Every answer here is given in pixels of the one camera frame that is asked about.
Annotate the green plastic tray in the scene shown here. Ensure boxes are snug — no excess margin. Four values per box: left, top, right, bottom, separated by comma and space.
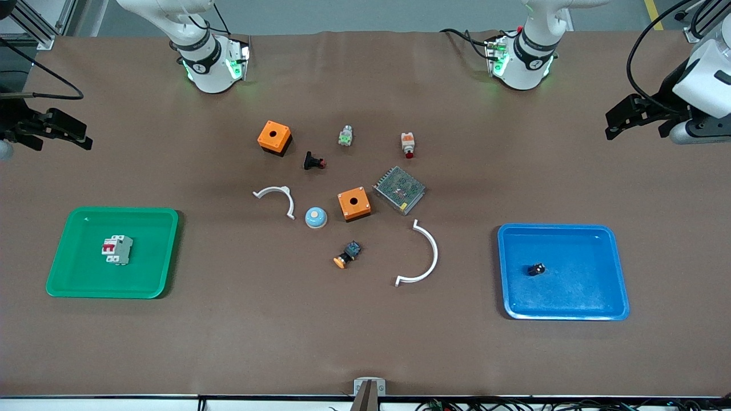
46, 206, 179, 300

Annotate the grey metal mount bracket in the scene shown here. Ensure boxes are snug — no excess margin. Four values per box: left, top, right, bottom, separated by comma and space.
350, 377, 387, 411

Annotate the orange button box upper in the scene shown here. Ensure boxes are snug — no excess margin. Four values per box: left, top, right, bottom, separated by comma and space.
257, 120, 293, 157

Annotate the black cable bundle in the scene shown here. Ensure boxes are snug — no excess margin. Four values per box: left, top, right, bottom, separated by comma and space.
414, 398, 731, 411

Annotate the black base cable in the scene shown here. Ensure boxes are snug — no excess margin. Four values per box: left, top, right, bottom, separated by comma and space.
440, 27, 506, 61

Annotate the orange button box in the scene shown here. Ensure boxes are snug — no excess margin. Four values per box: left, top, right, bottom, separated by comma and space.
337, 186, 372, 223
257, 120, 293, 157

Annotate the orange cap blue push button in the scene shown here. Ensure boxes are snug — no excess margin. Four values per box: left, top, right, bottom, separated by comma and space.
333, 240, 362, 269

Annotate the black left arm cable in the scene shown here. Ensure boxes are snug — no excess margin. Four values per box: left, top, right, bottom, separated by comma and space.
626, 0, 700, 110

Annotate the orange button box centre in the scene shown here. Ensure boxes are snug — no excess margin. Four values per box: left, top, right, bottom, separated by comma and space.
337, 186, 372, 223

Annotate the aluminium frame profile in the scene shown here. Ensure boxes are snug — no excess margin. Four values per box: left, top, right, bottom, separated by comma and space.
0, 0, 75, 51
674, 0, 731, 44

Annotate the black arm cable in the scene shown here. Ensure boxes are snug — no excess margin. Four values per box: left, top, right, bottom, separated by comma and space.
626, 0, 700, 110
0, 35, 85, 101

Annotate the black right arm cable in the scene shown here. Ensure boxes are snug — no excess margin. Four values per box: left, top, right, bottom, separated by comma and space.
0, 35, 85, 101

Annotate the small white curved clip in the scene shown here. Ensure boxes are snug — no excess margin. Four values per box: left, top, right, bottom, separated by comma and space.
252, 186, 296, 220

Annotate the blue plastic tray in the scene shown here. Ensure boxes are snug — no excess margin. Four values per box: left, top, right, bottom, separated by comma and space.
497, 223, 630, 321

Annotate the white red circuit breaker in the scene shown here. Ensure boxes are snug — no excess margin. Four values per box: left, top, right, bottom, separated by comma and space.
102, 235, 134, 265

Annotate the large white curved clip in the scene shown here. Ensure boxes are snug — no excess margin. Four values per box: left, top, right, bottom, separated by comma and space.
395, 219, 439, 287

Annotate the metal mesh power supply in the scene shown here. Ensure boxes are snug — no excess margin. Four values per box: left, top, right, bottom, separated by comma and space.
373, 166, 427, 216

